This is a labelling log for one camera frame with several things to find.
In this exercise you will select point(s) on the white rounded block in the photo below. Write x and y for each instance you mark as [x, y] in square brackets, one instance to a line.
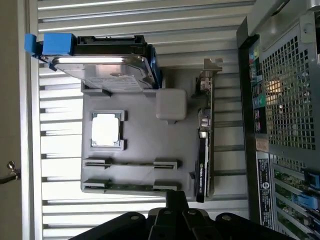
[171, 103]

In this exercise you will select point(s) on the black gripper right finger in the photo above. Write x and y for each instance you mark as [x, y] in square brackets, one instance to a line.
[212, 225]

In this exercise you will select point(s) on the grey printed parts rack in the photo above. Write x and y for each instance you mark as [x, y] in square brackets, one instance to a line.
[140, 140]

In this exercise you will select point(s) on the small metal key lock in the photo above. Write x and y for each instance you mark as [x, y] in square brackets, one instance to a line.
[12, 168]

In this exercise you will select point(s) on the grey open PC case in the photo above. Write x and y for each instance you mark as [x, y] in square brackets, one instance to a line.
[287, 100]

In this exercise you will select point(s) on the black graphics card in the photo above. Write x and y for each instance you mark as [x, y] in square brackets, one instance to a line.
[203, 160]

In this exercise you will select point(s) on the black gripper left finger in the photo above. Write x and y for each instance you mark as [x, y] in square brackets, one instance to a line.
[140, 225]

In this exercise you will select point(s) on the hard disk with blue caddy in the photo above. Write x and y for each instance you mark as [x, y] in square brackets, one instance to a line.
[105, 70]

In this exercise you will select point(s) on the blue plastic card latch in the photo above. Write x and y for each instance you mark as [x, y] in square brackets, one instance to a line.
[308, 200]

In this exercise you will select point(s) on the green RAM stick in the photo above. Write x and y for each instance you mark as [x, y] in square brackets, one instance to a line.
[132, 186]

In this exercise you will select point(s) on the silver CPU chip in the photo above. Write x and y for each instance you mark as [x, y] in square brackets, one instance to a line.
[105, 130]

